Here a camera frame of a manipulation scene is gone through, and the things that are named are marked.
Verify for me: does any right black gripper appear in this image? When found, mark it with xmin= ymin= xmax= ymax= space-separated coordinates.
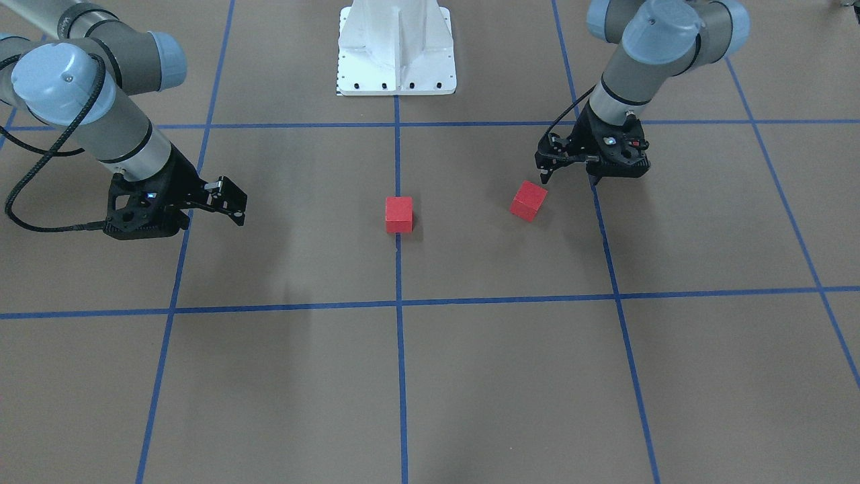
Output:
xmin=102 ymin=146 xmax=202 ymax=240

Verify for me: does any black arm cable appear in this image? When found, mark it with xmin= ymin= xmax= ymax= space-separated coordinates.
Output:
xmin=543 ymin=84 xmax=599 ymax=145
xmin=3 ymin=54 xmax=112 ymax=234

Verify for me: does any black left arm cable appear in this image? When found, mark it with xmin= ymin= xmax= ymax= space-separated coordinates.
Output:
xmin=543 ymin=84 xmax=599 ymax=145

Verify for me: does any white camera pillar base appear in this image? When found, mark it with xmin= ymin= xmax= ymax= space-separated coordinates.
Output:
xmin=336 ymin=1 xmax=458 ymax=96

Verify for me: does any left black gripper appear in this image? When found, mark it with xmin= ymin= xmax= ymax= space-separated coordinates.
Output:
xmin=571 ymin=107 xmax=651 ymax=184

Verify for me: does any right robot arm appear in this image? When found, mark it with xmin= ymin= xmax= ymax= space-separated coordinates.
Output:
xmin=2 ymin=1 xmax=207 ymax=240

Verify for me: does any red cube block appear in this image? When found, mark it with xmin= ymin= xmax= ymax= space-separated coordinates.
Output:
xmin=385 ymin=196 xmax=414 ymax=234
xmin=508 ymin=180 xmax=549 ymax=223

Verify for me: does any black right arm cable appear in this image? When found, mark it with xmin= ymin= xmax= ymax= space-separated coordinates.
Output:
xmin=3 ymin=54 xmax=112 ymax=234

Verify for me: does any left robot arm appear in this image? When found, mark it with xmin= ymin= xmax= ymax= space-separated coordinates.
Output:
xmin=567 ymin=1 xmax=750 ymax=184

